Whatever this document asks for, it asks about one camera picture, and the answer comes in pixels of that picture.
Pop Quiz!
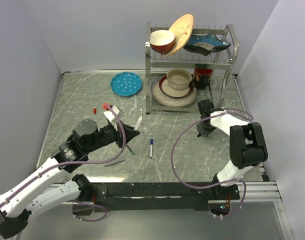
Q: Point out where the dark blue wavy dish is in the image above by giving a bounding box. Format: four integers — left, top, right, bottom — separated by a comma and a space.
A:
183, 34, 231, 56

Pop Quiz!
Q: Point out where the speckled glass plate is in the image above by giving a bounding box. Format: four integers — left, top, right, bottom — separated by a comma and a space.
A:
150, 75, 198, 108

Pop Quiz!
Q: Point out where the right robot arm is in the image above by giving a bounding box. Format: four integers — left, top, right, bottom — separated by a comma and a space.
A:
196, 99, 268, 199

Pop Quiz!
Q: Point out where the beige ceramic bowl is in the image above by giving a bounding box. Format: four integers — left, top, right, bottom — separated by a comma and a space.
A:
166, 68, 192, 90

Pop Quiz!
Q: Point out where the tan floral plate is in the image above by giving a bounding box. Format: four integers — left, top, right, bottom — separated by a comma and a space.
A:
163, 13, 194, 57

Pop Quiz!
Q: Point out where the brown rimmed plate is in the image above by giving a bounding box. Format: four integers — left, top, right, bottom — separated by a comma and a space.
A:
158, 75, 194, 99

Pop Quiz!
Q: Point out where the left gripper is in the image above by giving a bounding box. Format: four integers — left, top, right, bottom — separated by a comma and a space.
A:
84, 119, 140, 153

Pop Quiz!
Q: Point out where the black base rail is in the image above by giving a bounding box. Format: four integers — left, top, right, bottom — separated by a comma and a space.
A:
79, 182, 240, 211

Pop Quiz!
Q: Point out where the blue white marker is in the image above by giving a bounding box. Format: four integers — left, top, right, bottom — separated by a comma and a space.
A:
149, 143, 153, 159

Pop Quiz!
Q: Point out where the metal dish rack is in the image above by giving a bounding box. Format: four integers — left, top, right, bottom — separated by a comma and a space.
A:
143, 22, 240, 115

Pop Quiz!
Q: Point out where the red white bowl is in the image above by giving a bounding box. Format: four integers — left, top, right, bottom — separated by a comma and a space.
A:
149, 30, 175, 54

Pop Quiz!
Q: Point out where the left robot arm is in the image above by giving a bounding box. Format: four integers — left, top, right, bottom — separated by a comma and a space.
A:
0, 119, 140, 239

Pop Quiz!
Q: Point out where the green pen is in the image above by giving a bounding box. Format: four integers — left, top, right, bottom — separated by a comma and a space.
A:
125, 144, 135, 155

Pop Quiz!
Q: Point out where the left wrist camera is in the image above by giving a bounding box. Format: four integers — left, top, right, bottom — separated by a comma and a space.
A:
102, 102, 125, 131

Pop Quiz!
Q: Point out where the blue dotted plate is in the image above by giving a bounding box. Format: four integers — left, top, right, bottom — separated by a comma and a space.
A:
110, 71, 143, 97

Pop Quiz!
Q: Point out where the purple pen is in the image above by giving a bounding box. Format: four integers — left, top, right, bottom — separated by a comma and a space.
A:
105, 158, 127, 167

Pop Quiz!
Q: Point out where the black white marker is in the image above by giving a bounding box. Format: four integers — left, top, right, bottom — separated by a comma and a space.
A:
134, 115, 143, 131

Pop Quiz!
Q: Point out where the dark red mug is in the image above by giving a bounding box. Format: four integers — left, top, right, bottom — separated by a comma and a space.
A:
192, 68, 213, 90

